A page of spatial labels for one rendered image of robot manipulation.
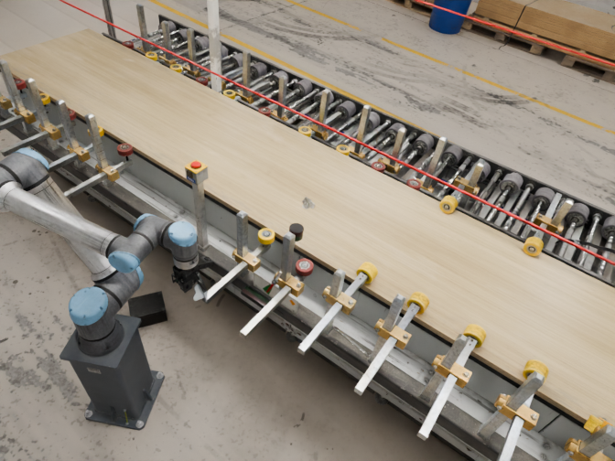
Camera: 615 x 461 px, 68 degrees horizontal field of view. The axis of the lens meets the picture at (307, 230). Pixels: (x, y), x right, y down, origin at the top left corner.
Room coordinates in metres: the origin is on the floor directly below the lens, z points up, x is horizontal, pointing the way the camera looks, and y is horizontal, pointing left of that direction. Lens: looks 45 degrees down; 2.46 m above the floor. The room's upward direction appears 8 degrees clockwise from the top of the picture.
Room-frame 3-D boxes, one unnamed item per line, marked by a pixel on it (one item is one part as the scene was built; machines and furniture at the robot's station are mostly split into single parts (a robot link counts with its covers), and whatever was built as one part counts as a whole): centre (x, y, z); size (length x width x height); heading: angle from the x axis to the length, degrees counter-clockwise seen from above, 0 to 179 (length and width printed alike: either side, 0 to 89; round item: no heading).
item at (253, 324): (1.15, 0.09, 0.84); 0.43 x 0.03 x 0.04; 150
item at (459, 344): (0.89, -0.58, 0.91); 0.04 x 0.04 x 0.48; 60
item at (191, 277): (1.05, 0.43, 1.08); 0.09 x 0.08 x 0.12; 147
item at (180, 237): (1.06, 0.43, 1.25); 0.10 x 0.09 x 0.12; 74
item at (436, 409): (0.83, -0.60, 0.95); 0.50 x 0.04 x 0.04; 150
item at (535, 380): (0.76, -0.80, 0.94); 0.04 x 0.04 x 0.48; 60
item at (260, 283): (1.25, 0.11, 0.75); 0.26 x 0.01 x 0.10; 60
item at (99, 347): (0.99, 0.84, 0.65); 0.19 x 0.19 x 0.10
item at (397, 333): (1.00, -0.38, 0.95); 0.14 x 0.06 x 0.05; 60
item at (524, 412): (0.75, -0.82, 0.95); 0.14 x 0.06 x 0.05; 60
